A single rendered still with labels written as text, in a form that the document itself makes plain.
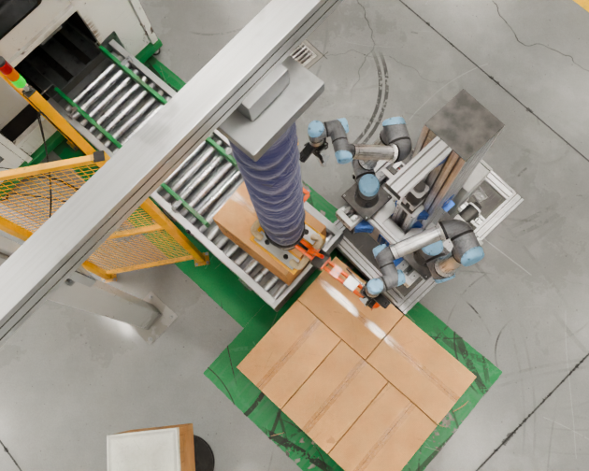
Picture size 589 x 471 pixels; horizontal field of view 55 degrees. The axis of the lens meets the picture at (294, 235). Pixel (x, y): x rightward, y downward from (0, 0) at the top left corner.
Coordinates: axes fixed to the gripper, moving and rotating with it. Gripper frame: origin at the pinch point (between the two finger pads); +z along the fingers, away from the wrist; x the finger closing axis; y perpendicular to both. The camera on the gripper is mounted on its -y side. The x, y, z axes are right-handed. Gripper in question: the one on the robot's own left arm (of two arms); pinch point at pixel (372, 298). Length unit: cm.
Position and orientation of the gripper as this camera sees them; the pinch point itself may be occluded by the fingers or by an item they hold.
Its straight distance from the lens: 310.8
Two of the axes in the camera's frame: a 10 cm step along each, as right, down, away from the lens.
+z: 0.4, 2.5, 9.7
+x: -6.3, 7.6, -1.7
